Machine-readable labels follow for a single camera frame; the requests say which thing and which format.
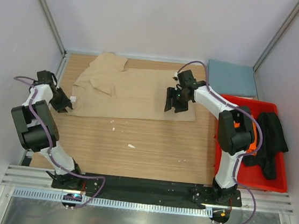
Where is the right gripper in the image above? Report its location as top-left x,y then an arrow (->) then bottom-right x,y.
164,86 -> 191,115

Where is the beige t shirt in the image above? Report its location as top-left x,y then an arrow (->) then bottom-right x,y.
69,52 -> 195,122

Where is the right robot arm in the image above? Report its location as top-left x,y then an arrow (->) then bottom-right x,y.
164,70 -> 256,205

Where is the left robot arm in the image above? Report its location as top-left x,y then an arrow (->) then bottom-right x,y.
11,70 -> 84,190

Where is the folded blue t shirt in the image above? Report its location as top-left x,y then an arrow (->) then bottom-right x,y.
207,60 -> 257,98

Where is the orange t shirt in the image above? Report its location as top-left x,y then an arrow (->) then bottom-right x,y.
246,124 -> 258,155

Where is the black t shirt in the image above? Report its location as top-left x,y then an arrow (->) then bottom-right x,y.
242,112 -> 288,180

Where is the red plastic bin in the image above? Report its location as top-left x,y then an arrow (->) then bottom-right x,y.
223,95 -> 287,193

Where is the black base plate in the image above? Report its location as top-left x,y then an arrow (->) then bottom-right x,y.
50,174 -> 242,207

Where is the slotted cable duct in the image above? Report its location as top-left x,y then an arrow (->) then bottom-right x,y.
12,187 -> 213,218

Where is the left aluminium frame post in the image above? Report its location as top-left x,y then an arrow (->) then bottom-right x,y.
15,0 -> 73,56

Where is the aluminium frame post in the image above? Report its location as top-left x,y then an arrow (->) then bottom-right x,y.
15,0 -> 73,56
253,0 -> 299,73

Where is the aluminium front rail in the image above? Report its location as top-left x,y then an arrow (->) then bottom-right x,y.
1,165 -> 293,214

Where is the right aluminium frame post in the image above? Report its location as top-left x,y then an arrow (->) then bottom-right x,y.
253,0 -> 299,73

